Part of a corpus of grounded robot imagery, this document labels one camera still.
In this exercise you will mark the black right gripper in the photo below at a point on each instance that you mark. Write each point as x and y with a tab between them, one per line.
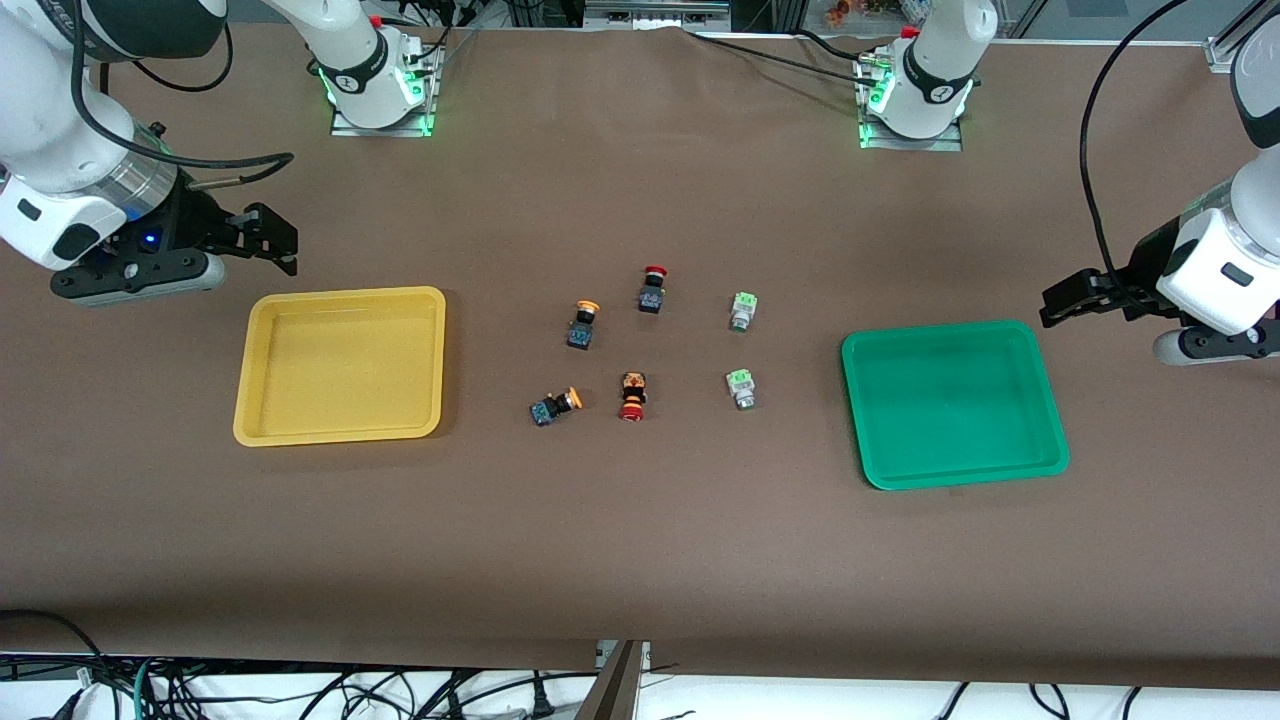
194	224

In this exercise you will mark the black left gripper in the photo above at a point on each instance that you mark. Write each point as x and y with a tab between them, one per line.
1143	273

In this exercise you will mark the yellow push button switch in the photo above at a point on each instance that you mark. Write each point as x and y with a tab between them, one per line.
553	405
583	326

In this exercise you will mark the green push button switch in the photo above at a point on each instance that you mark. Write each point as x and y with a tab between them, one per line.
742	311
740	389

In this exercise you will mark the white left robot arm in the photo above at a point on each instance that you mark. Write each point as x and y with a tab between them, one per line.
1225	260

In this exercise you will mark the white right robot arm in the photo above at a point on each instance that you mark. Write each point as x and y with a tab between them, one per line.
60	120

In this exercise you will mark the yellow plastic tray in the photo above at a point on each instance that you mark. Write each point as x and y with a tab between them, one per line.
340	365

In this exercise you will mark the green plastic tray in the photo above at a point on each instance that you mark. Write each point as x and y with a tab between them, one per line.
955	405

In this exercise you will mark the brown table cloth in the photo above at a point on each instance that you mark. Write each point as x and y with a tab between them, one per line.
640	550

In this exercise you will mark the wooden table leg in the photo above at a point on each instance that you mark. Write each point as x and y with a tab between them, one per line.
610	690

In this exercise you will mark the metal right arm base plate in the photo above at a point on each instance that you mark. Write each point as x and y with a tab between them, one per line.
425	100

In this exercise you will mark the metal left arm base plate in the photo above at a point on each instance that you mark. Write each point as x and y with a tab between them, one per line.
870	135

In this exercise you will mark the aluminium frame profile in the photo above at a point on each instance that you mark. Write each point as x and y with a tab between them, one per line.
1235	40

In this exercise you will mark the red push button switch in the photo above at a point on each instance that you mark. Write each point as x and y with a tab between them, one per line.
652	290
632	396

